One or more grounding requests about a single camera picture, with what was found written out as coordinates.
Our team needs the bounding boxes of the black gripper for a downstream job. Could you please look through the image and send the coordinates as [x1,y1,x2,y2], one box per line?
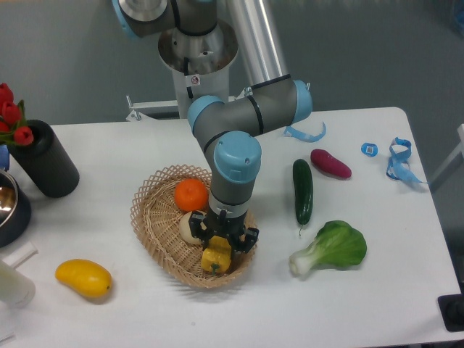
[188,209,259,258]

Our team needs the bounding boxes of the yellow bell pepper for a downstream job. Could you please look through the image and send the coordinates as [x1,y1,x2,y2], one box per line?
[201,236,232,274]

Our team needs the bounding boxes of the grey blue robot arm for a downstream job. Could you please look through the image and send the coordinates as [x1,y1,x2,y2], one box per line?
[113,1,312,253]

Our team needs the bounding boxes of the woven wicker basket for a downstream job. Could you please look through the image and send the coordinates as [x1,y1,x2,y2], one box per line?
[130,165,257,289]

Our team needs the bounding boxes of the orange fruit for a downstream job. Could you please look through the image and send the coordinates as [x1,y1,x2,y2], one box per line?
[174,178,209,212]

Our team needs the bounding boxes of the green cucumber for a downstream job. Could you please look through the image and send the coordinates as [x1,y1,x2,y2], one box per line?
[292,159,314,235]

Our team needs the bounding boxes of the green bok choy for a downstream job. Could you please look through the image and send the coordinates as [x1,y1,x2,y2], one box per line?
[289,220,368,276]

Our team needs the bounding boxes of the purple sweet potato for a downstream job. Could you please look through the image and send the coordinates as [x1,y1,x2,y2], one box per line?
[310,149,352,180]

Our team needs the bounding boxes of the blue curved strip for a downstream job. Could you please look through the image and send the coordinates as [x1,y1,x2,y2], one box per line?
[283,122,327,143]

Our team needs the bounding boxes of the yellow mango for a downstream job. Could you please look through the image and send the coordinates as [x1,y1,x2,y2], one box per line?
[55,259,112,299]

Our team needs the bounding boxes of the small blue round tag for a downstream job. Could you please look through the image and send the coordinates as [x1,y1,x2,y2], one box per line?
[360,143,378,157]

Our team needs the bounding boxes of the blue ribbon bundle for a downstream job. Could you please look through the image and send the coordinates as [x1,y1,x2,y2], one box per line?
[386,137,428,185]

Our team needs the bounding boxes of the white paper box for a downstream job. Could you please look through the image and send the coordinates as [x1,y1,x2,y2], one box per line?
[1,241,38,268]

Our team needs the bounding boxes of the black cylindrical vase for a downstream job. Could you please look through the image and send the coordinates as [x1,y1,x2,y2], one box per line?
[8,120,80,198]

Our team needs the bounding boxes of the dark metal bowl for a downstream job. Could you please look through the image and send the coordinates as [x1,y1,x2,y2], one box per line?
[1,170,32,247]

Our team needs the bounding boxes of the white cylindrical bottle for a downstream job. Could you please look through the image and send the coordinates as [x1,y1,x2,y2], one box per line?
[1,261,36,308]

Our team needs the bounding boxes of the black device at edge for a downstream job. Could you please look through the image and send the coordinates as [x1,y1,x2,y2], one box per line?
[438,294,463,332]

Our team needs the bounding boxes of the red tulip flowers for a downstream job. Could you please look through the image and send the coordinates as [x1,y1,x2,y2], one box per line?
[1,83,34,146]

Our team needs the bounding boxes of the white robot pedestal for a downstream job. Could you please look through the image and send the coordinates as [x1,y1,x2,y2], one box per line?
[125,20,254,123]

